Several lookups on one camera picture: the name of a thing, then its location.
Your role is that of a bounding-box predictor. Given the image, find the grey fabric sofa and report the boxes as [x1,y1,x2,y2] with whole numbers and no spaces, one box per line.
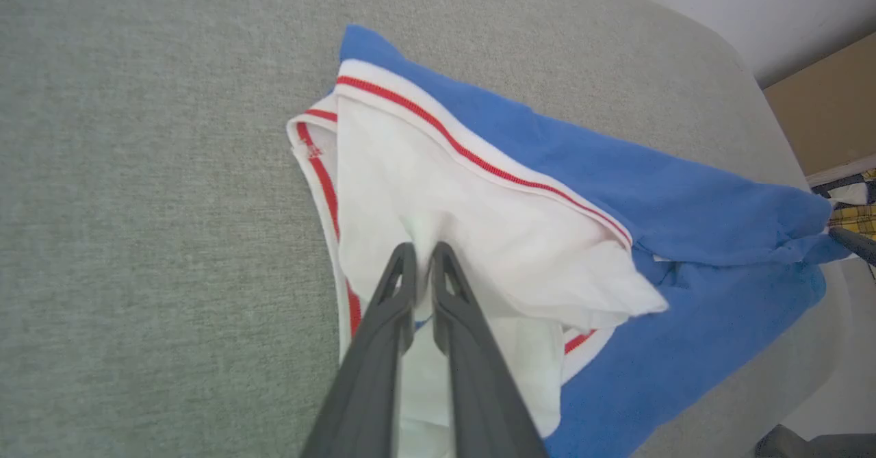
[0,0,853,458]

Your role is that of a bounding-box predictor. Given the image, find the yellow plaid cloth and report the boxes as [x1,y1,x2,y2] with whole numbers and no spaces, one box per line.
[811,168,876,241]

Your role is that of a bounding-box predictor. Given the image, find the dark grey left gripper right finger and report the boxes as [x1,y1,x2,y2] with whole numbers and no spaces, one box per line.
[432,240,549,458]

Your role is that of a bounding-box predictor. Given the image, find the brown wooden board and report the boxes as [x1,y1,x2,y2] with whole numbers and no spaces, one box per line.
[762,31,876,177]

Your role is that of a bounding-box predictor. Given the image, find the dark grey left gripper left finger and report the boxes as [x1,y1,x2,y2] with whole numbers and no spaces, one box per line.
[299,242,417,458]

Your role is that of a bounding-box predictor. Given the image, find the blue and white garment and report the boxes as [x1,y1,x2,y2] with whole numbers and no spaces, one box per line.
[286,25,856,458]

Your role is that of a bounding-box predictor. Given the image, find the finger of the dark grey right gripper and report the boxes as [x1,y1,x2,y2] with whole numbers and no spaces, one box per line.
[828,227,876,268]

